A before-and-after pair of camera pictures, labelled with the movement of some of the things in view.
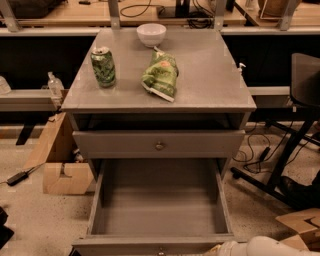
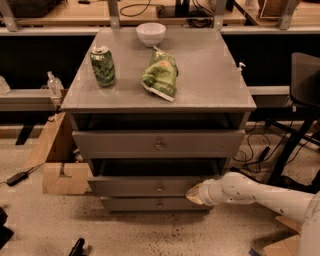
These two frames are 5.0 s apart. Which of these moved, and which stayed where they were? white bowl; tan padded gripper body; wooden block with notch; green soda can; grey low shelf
Moved: tan padded gripper body
Stayed: grey low shelf; green soda can; wooden block with notch; white bowl
